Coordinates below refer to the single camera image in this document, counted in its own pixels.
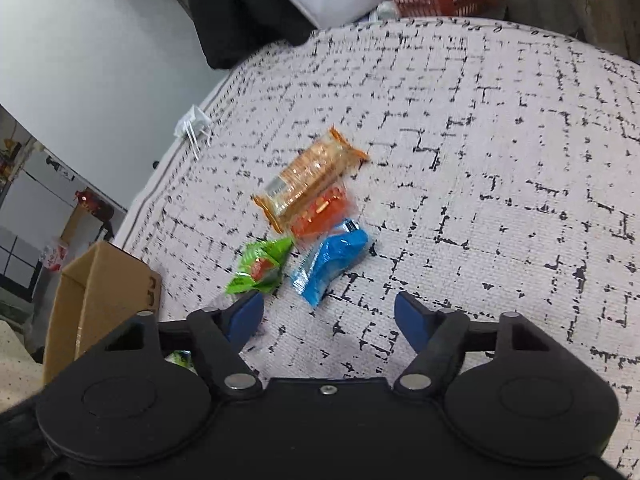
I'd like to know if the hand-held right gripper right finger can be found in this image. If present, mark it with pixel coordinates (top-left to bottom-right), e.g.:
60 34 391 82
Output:
392 290 561 401

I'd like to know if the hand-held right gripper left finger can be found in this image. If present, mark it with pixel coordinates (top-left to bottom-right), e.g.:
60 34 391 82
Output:
95 290 266 401

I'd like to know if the green and red candy packet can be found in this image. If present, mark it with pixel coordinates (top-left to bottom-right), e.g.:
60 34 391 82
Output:
225 236 295 296

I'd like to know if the plain green snack packet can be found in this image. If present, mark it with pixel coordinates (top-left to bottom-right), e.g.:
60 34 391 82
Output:
165 350 196 371

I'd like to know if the blue snack packet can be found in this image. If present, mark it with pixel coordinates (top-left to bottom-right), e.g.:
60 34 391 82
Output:
290 219 371 308

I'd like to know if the orange-red snack packet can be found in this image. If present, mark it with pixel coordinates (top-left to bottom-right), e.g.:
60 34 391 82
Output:
290 185 356 241

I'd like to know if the cardboard box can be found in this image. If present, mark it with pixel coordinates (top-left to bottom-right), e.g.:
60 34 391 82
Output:
42 241 163 386

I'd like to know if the orange cracker packet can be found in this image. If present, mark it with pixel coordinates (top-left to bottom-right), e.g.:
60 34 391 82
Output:
250 126 371 233

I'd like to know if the printed blanket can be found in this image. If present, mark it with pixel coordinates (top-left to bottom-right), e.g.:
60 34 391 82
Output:
112 16 640 480

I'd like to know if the dark bottle with red label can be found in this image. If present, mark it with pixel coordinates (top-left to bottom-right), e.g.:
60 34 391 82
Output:
75 187 108 221

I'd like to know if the red and white plastic bag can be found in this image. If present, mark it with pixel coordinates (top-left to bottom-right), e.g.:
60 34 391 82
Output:
37 240 68 273

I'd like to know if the white face mask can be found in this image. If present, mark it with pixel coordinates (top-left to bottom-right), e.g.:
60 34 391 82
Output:
173 105 213 161

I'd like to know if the white kitchen cabinet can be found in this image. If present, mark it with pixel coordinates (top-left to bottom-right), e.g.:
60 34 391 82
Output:
0 150 126 301

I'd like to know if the black jacket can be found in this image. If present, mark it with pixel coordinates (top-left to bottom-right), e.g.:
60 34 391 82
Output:
182 0 321 70

